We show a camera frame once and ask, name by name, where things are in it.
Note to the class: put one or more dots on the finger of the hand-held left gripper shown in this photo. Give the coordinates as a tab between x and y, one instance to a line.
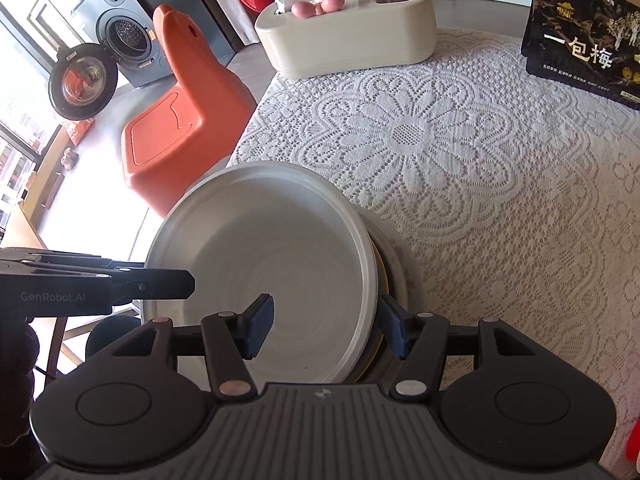
155	284

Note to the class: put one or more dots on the white ceramic plate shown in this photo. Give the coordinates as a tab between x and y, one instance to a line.
407	270

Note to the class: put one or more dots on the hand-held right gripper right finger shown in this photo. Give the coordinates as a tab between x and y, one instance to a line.
395	327

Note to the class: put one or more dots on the black round stool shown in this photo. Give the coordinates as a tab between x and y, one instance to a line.
112	332

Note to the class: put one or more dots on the white lace tablecloth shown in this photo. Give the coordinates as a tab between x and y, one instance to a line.
500	185

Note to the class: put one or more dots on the orange plastic chair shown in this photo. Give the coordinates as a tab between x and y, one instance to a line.
200	110

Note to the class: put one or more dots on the yellow-rimmed white plate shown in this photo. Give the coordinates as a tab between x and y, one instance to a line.
383	277

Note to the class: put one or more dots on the pink bow decoration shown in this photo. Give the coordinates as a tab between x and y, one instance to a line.
302	8

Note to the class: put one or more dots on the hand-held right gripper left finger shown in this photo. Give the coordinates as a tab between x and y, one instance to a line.
262	321

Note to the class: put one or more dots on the black snack packet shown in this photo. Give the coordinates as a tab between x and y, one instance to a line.
575	25

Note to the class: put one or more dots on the grey washing machine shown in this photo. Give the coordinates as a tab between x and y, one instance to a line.
130	35

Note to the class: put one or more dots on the cream tissue box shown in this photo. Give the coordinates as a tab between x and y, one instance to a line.
350	40

